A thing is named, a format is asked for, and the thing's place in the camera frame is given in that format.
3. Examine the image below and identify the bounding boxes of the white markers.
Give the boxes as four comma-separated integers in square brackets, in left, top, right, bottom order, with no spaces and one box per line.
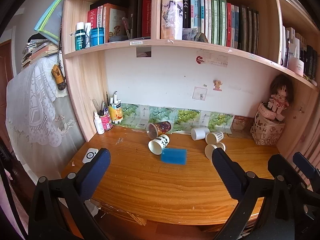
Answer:
[110,91,122,107]

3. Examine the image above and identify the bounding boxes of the brown haired rag doll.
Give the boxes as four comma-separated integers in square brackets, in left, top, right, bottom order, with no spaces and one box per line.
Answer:
[267,74,295,117]

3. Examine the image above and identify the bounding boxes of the white spray bottle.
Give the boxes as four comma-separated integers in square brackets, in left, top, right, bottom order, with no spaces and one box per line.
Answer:
[84,22,92,48]

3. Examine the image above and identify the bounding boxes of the pink brown packet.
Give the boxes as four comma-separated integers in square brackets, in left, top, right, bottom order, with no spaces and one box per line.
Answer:
[230,116,253,135]

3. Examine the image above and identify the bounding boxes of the wooden bookshelf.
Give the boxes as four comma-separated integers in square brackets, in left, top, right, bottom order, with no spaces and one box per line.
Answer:
[61,0,320,162]

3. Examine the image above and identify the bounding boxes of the white lace cloth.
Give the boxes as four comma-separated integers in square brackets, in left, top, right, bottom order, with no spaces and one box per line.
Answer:
[5,54,85,148]

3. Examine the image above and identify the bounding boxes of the patterned fabric basket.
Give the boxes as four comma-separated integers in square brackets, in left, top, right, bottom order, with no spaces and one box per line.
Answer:
[250,116,286,146]

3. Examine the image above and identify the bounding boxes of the row of books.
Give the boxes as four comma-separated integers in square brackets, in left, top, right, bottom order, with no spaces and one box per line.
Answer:
[282,26,319,81]
[182,0,260,54]
[87,0,152,43]

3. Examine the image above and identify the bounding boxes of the blue glass jar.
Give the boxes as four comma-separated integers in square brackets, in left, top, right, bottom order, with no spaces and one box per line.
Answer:
[90,27,105,47]

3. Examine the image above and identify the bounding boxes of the plain white paper cup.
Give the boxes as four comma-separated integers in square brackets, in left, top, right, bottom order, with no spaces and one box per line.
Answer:
[190,127,210,141]

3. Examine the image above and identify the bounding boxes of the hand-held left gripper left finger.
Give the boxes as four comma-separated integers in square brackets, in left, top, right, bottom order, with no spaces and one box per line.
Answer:
[28,148,112,240]

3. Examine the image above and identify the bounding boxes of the green edged mesh folder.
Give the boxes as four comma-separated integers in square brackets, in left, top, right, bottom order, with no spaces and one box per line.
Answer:
[34,0,67,45]

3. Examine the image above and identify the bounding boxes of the cream paper cup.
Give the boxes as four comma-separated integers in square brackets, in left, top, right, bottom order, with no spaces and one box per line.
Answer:
[204,142,226,160]

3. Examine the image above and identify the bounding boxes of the white printed cylinder tube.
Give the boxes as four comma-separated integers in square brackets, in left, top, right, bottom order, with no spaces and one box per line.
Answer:
[160,0,183,40]

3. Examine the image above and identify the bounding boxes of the bunch of pens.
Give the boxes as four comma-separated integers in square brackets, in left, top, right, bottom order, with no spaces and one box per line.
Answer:
[99,91,110,117]

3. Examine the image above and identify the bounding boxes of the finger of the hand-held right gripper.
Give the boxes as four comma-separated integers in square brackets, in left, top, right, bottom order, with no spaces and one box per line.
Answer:
[268,154,320,228]
[292,152,320,190]

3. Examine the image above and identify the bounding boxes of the dark brown paper cup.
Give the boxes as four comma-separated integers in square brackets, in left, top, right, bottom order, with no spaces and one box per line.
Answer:
[146,121,172,139]

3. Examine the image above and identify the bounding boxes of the red can pen holder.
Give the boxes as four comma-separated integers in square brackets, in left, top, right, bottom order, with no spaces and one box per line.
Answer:
[99,113,112,131]

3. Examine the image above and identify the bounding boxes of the teal bottle white cap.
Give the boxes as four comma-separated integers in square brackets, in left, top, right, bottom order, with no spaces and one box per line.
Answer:
[75,22,86,51]

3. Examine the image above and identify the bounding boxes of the small white round-dial device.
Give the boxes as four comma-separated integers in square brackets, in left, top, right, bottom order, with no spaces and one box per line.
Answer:
[82,148,99,164]

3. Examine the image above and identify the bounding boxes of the stack of books and papers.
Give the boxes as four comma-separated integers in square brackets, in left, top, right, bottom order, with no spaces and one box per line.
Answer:
[21,33,60,68]

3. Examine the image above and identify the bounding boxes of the small wall photo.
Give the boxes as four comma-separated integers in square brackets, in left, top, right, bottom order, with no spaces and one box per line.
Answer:
[136,46,152,58]

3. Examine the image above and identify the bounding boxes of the square pink note sticker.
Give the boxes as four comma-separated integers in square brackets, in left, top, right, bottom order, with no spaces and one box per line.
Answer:
[193,86,208,101]

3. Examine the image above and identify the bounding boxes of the pink round box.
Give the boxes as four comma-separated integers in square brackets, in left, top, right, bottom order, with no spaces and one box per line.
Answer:
[257,102,284,121]

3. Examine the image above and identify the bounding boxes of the green grape print packet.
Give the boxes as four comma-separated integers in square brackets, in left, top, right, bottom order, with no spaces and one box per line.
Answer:
[117,102,151,131]
[172,108,202,132]
[149,106,179,125]
[206,112,235,135]

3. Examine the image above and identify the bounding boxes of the grid patterned paper cup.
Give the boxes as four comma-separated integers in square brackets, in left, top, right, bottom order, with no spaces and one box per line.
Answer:
[205,131,224,145]

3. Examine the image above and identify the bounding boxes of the blue sponge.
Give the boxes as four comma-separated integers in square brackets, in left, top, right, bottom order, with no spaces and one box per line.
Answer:
[161,148,187,166]

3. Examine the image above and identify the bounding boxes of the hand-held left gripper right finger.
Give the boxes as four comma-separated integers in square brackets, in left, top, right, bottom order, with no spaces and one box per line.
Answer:
[212,148,292,240]

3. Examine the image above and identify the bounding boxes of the white cup with black print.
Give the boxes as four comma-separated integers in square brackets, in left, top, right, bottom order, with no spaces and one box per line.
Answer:
[148,134,170,155]

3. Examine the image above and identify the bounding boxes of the grey stone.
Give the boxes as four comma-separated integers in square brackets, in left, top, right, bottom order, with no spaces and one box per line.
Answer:
[194,32,208,43]

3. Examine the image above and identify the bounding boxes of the small white squeeze bottle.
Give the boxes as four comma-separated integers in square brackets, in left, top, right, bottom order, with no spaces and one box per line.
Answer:
[94,111,105,135]

